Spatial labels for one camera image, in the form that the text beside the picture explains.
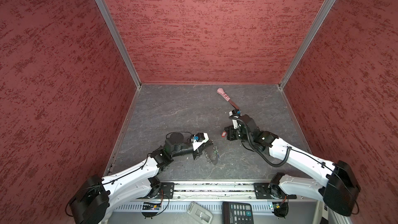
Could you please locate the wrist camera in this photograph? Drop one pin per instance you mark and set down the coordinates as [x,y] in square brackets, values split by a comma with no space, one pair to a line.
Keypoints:
[234,114]
[199,140]

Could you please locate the right aluminium corner post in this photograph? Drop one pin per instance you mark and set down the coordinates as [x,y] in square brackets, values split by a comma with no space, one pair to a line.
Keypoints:
[315,26]

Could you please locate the aluminium corner post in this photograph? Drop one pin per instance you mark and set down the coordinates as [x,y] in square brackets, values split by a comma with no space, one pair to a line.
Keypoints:
[118,41]
[315,26]

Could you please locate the aluminium front rail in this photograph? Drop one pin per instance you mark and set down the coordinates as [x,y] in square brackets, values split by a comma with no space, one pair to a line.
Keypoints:
[214,189]

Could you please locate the grey plastic device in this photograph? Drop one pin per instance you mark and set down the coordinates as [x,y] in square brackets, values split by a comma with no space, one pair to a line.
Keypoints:
[199,213]

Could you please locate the black calculator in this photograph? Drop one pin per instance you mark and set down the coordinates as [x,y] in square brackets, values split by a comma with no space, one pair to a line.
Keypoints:
[237,213]

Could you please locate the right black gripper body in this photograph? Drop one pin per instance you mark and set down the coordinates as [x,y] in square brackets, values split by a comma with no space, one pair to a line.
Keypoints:
[233,134]

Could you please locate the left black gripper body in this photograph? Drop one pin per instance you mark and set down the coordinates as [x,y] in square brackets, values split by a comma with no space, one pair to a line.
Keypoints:
[196,153]

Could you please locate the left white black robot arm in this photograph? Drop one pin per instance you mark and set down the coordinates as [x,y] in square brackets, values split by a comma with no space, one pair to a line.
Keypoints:
[97,198]

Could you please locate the pink handled knife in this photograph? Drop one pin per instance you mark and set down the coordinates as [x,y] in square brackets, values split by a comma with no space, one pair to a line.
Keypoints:
[221,92]

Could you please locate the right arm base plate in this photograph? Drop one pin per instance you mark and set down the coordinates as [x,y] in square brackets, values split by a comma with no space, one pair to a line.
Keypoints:
[265,191]

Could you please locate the left aluminium corner post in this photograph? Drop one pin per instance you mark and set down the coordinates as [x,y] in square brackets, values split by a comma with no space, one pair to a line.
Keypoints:
[118,41]

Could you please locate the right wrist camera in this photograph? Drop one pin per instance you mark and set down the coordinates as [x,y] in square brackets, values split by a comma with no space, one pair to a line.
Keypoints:
[234,114]

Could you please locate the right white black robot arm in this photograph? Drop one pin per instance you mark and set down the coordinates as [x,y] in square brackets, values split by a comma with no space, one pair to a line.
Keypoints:
[332,183]

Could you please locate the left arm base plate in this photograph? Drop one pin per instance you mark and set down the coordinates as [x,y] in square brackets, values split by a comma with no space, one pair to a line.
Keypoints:
[162,190]

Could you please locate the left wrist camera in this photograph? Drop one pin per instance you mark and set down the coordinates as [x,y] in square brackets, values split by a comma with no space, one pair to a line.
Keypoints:
[199,140]

